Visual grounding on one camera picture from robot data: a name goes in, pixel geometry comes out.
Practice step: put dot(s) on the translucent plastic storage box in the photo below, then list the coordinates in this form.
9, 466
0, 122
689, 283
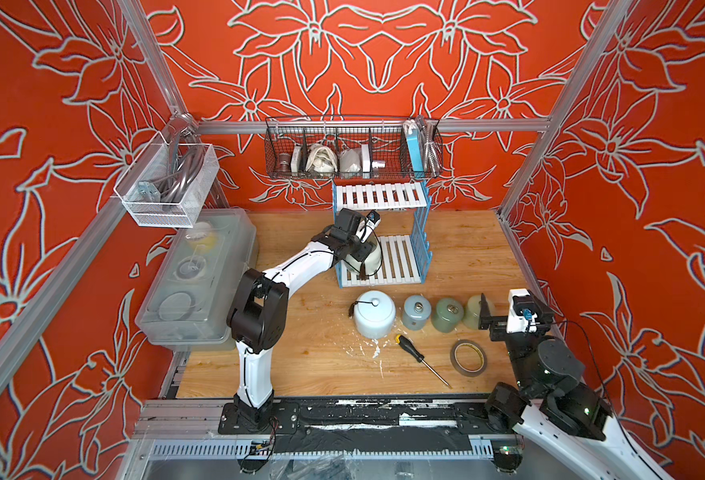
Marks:
187, 304

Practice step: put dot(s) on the black wire basket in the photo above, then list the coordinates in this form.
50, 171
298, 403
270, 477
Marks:
384, 136

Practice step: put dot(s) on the blue tea canister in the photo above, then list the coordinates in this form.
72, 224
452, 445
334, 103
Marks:
416, 311

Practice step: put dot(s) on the cream round jar with tassel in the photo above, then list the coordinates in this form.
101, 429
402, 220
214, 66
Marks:
366, 260

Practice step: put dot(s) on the brown tape roll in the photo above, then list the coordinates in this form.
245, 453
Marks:
468, 358

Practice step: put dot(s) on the clear plastic wall basket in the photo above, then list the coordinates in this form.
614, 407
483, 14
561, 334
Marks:
152, 164

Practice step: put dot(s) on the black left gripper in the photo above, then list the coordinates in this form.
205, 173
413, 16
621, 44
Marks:
365, 248

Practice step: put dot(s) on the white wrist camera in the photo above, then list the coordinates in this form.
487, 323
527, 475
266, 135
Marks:
523, 313
367, 225

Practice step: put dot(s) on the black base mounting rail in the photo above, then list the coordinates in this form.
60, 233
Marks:
464, 413

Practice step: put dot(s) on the yellow tea canister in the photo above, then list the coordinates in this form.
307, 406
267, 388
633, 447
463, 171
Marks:
472, 310

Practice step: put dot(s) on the blue white slatted shelf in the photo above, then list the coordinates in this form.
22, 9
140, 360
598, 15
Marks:
405, 259

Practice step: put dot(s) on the light blue flat box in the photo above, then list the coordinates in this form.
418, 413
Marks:
413, 133

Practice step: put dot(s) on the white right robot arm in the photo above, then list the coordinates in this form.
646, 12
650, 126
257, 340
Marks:
549, 402

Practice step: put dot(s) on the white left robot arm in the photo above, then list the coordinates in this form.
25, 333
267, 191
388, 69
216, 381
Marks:
258, 313

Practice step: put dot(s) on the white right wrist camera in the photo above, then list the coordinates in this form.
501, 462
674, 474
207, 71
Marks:
523, 313

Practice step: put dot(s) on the black yellow screwdriver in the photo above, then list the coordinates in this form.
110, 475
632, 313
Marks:
407, 346

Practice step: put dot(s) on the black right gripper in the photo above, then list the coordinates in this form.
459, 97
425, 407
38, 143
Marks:
485, 321

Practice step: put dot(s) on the green tea canister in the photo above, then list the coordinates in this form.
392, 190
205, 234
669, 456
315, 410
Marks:
446, 314

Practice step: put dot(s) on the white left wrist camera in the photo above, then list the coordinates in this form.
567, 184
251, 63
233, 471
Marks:
367, 225

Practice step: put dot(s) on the grey tubes in basket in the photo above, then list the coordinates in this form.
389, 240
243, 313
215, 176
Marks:
186, 161

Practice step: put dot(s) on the small metal spool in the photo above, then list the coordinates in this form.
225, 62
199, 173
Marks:
284, 163

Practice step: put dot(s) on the pale blue round jar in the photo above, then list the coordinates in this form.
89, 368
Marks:
373, 314

